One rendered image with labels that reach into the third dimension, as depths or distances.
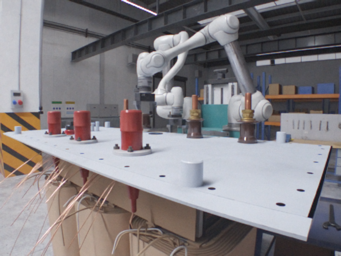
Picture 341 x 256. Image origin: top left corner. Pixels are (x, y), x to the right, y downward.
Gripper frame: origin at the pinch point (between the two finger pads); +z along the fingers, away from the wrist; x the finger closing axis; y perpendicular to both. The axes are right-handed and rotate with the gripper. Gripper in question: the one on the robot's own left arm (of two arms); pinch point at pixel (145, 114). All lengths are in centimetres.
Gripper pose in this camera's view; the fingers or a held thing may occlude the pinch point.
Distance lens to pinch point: 138.0
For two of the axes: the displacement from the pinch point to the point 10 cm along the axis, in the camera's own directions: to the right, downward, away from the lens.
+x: 6.5, -0.6, 7.5
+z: 0.0, 10.0, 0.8
